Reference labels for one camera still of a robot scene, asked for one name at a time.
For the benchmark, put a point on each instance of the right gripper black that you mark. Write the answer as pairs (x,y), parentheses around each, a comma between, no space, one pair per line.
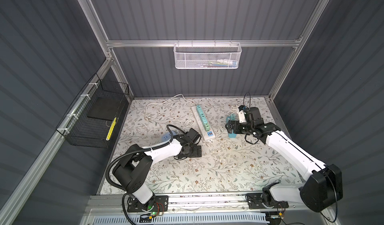
(235,124)

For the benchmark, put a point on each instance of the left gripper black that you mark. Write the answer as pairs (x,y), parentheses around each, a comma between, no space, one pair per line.
(196,153)

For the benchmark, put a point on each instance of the long white power strip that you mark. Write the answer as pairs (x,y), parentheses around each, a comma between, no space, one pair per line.
(207,132)

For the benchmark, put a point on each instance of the teal power strip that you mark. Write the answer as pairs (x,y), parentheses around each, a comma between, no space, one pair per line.
(230,128)

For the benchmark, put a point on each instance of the blue square power socket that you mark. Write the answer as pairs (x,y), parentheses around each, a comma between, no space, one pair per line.
(168,136)

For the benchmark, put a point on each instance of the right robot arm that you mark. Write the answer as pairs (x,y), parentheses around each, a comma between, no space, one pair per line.
(322,186)

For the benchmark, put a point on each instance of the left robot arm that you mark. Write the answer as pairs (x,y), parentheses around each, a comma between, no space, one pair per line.
(129,171)

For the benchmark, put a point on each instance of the items in white basket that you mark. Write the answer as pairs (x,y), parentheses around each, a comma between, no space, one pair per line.
(220,63)

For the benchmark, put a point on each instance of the white vented cover strip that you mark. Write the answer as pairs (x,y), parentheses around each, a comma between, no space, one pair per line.
(205,219)

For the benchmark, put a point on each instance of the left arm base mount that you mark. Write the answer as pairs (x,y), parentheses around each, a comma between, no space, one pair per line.
(154,204)

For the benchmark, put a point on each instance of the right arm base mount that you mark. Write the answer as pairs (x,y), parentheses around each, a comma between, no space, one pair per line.
(264,201)

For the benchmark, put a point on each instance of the white wire mesh basket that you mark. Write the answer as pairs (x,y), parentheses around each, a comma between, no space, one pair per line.
(190,55)

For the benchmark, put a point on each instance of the black wire basket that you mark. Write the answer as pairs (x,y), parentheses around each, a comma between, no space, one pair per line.
(88,122)

